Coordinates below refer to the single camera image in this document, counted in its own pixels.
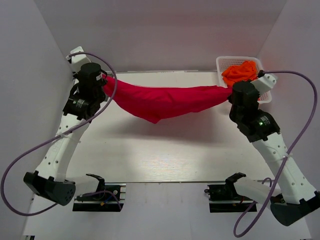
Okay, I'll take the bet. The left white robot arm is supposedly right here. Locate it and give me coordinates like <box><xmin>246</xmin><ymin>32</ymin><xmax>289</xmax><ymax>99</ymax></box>
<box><xmin>23</xmin><ymin>46</ymin><xmax>107</xmax><ymax>206</ymax></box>

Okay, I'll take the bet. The orange t shirt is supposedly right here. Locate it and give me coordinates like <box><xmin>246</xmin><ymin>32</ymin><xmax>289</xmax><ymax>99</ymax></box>
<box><xmin>221</xmin><ymin>60</ymin><xmax>258</xmax><ymax>87</ymax></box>

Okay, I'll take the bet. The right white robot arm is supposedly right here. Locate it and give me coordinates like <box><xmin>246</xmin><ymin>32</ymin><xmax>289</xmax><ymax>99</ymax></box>
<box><xmin>225</xmin><ymin>74</ymin><xmax>320</xmax><ymax>227</ymax></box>

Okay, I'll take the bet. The red t shirt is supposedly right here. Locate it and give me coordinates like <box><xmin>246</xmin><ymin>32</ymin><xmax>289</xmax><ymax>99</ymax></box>
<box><xmin>103</xmin><ymin>74</ymin><xmax>232</xmax><ymax>124</ymax></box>

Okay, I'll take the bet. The white plastic basket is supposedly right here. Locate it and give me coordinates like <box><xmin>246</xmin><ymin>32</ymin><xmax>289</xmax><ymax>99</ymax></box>
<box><xmin>215</xmin><ymin>56</ymin><xmax>272</xmax><ymax>105</ymax></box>

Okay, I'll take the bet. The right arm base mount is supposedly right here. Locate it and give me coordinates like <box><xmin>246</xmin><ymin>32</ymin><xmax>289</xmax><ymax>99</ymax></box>
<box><xmin>204</xmin><ymin>184</ymin><xmax>253</xmax><ymax>214</ymax></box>

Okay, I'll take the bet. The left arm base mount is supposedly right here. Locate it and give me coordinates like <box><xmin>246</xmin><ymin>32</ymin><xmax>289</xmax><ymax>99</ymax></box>
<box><xmin>72</xmin><ymin>173</ymin><xmax>127</xmax><ymax>213</ymax></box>

